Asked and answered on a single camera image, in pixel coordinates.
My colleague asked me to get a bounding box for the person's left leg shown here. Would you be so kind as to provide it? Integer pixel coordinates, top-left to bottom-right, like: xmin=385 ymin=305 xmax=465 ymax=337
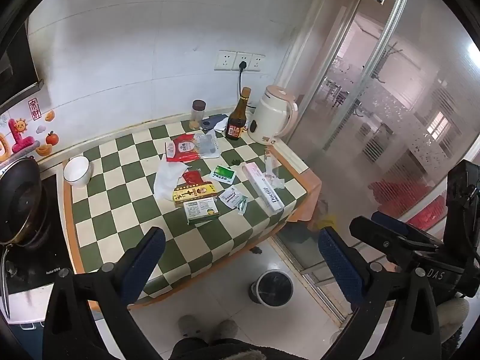
xmin=170 ymin=337 xmax=211 ymax=360

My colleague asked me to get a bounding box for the black stove top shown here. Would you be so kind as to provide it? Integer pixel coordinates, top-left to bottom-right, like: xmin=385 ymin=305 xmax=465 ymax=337
xmin=0 ymin=178 xmax=74 ymax=298

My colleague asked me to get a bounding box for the dark brown sauce bottle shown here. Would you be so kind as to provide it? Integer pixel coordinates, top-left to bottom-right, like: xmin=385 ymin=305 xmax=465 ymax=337
xmin=224 ymin=86 xmax=252 ymax=142

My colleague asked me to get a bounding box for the black frying pan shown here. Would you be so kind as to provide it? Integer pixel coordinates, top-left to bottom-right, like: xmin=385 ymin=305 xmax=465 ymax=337
xmin=0 ymin=157 xmax=43 ymax=249

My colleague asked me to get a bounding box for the blue base cabinet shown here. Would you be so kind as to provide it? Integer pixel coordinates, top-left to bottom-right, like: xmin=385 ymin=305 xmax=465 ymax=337
xmin=7 ymin=322 xmax=47 ymax=346

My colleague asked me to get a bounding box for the long white pink box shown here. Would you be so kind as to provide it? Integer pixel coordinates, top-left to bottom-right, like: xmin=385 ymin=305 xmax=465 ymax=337
xmin=241 ymin=161 xmax=285 ymax=214

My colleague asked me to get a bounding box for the white pink electric kettle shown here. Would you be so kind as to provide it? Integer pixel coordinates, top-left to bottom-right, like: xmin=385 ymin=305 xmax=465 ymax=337
xmin=246 ymin=84 xmax=300 ymax=146

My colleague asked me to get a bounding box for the yellow and red box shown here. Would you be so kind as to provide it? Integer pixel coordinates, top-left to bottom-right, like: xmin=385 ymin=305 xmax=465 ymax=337
xmin=172 ymin=181 xmax=219 ymax=205

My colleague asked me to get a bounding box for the dark blue pouch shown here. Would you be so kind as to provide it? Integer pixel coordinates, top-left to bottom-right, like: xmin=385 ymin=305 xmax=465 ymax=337
xmin=200 ymin=114 xmax=230 ymax=133

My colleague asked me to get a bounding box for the person's leg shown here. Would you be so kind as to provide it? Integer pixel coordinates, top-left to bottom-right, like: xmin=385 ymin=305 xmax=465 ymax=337
xmin=170 ymin=337 xmax=211 ymax=360
xmin=208 ymin=338 xmax=286 ymax=360

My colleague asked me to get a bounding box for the white paper tissue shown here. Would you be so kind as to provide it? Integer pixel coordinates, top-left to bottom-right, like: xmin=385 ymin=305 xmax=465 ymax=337
xmin=154 ymin=152 xmax=194 ymax=200

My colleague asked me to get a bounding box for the round grey trash bin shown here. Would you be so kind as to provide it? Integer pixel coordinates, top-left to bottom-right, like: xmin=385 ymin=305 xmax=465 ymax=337
xmin=249 ymin=269 xmax=294 ymax=307

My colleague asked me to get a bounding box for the grey fluffy left slipper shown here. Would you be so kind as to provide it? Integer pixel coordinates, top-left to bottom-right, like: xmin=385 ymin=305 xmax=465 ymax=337
xmin=178 ymin=314 xmax=207 ymax=341

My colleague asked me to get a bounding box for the grey fluffy right slipper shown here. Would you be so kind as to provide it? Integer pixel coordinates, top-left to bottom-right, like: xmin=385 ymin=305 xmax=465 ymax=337
xmin=211 ymin=318 xmax=239 ymax=343

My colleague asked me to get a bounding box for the white printed sachet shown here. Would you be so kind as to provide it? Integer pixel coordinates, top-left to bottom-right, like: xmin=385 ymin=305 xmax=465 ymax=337
xmin=218 ymin=186 xmax=243 ymax=209

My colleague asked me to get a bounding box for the small red packet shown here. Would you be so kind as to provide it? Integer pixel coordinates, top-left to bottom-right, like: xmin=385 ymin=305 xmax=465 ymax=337
xmin=180 ymin=170 xmax=203 ymax=187

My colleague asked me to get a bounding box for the clear plastic bag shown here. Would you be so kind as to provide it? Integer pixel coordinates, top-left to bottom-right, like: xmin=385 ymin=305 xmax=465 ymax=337
xmin=193 ymin=131 xmax=222 ymax=158

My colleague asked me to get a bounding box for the grey fluffy slipper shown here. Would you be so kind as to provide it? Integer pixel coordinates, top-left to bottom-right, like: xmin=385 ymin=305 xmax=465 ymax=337
xmin=211 ymin=318 xmax=239 ymax=343
xmin=178 ymin=314 xmax=207 ymax=341

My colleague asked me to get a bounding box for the green and white sachet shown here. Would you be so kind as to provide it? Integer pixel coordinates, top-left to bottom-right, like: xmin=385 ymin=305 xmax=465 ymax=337
xmin=208 ymin=164 xmax=237 ymax=185

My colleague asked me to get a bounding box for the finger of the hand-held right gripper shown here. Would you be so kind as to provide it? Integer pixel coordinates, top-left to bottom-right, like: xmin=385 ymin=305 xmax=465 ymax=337
xmin=349 ymin=215 xmax=441 ymax=260
xmin=371 ymin=211 xmax=447 ymax=247

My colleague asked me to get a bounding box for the clear jar with brown lid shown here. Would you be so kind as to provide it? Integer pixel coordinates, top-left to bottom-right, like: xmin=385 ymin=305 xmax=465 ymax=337
xmin=191 ymin=99 xmax=207 ymax=131

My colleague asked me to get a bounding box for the black plug with cable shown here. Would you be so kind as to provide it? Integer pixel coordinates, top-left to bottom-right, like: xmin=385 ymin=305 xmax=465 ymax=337
xmin=236 ymin=59 xmax=250 ymax=106

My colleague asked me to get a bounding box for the green white checkered tablecloth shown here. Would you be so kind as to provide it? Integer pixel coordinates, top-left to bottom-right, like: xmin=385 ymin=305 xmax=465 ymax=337
xmin=61 ymin=112 xmax=323 ymax=307

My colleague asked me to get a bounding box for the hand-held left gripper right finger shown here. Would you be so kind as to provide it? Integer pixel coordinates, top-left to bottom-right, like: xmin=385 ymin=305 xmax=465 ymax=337
xmin=318 ymin=225 xmax=442 ymax=360

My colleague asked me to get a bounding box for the pink cartoon wall sticker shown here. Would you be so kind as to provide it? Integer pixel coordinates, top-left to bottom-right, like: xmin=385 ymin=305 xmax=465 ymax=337
xmin=7 ymin=118 xmax=41 ymax=155

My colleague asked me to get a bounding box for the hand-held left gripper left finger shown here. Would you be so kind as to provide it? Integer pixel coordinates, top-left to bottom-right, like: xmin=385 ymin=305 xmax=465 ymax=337
xmin=43 ymin=226 xmax=167 ymax=360

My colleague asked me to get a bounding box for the black range hood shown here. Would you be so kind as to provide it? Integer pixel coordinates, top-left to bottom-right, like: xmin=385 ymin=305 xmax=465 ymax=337
xmin=0 ymin=22 xmax=44 ymax=110

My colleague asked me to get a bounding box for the red and white snack packet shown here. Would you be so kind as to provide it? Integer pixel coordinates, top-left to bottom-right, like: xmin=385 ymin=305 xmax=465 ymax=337
xmin=165 ymin=134 xmax=202 ymax=163

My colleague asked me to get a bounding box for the green and white medicine box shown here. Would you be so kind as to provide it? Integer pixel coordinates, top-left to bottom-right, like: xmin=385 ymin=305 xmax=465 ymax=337
xmin=183 ymin=196 xmax=220 ymax=226

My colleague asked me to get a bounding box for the white ceramic cup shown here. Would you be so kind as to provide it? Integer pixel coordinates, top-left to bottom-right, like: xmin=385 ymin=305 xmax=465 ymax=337
xmin=62 ymin=155 xmax=94 ymax=189

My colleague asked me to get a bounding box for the clear plastic wrapper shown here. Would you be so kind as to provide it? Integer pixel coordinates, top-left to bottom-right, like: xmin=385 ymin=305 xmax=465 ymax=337
xmin=262 ymin=148 xmax=286 ymax=190

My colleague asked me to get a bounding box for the person's right leg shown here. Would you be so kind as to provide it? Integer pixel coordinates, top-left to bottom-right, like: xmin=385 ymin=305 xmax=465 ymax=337
xmin=208 ymin=338 xmax=286 ymax=360

